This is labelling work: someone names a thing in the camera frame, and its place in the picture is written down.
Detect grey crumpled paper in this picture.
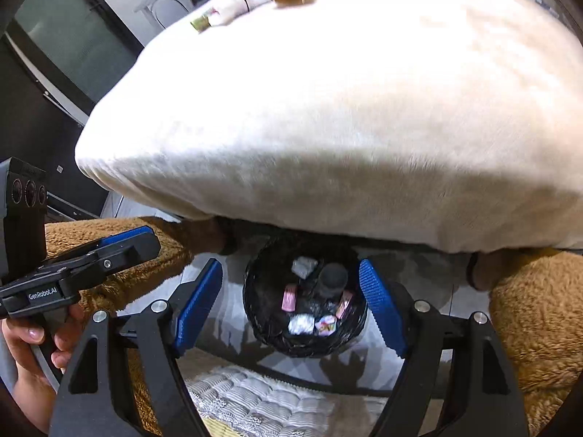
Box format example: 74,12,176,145
291,257,320,280

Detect pink packet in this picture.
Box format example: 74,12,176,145
336,290,355,320

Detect person's left hand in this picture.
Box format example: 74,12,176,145
0,303,87,434

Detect purple snack packet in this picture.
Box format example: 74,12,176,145
315,315,338,338

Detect pink paper cup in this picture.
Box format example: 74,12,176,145
282,283,300,313

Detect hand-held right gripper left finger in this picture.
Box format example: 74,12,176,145
49,259,224,437

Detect white tissue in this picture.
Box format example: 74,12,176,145
288,313,316,336

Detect brown fluffy rug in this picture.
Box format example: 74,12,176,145
44,216,229,437

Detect person's right leg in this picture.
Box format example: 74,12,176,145
469,246,583,437

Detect black-lined trash bin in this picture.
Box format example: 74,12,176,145
243,237,369,358

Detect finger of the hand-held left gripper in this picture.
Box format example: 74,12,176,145
98,232,161,279
59,225,154,265

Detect black wardrobe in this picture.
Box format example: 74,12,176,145
0,36,111,216

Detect frosted glass door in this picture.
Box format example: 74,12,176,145
0,0,151,125

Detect black cylindrical object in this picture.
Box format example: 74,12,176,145
319,263,349,299

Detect white quilted mat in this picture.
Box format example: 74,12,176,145
182,364,389,437

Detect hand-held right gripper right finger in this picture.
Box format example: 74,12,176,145
359,259,530,437

